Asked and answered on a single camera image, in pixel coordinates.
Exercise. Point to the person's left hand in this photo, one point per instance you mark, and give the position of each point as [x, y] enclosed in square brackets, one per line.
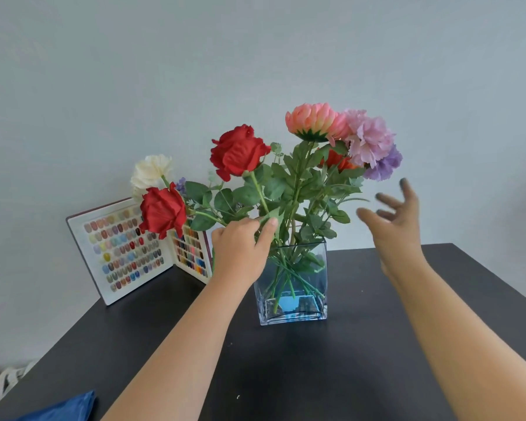
[236, 252]

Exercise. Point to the person's right hand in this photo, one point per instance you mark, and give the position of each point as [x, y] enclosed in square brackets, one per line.
[401, 234]

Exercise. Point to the person's left thumb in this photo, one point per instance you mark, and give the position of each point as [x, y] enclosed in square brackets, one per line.
[268, 232]

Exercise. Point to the person's right thumb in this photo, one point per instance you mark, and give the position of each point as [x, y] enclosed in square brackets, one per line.
[369, 219]

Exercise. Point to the red artificial rose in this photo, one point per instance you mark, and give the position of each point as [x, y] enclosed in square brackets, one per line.
[162, 210]
[236, 151]

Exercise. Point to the person's left forearm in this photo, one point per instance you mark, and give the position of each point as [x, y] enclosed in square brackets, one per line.
[179, 350]

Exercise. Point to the person's right forearm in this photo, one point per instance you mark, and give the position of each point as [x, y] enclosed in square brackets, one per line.
[456, 341]

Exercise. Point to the purple artificial hydrangea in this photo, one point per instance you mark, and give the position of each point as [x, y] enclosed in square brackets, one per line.
[385, 166]

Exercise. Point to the orange red artificial flower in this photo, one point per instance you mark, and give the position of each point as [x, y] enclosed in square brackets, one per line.
[335, 160]

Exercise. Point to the square clear glass vase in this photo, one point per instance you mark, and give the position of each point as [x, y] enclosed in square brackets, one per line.
[309, 298]

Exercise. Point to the pink artificial hydrangea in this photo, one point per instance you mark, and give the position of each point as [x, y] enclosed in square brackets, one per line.
[370, 135]

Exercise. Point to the small lavender sprig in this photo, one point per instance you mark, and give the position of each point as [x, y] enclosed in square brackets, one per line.
[181, 185]

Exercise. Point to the pink orange artificial chrysanthemum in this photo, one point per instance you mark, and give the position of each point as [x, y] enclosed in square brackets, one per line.
[313, 120]

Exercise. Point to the cream artificial flower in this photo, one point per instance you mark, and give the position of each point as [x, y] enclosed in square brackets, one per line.
[150, 170]

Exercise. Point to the nail colour sample book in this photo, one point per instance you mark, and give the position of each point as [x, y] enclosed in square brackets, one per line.
[122, 254]

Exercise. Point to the blue cloth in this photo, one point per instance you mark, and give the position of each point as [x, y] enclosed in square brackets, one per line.
[65, 409]

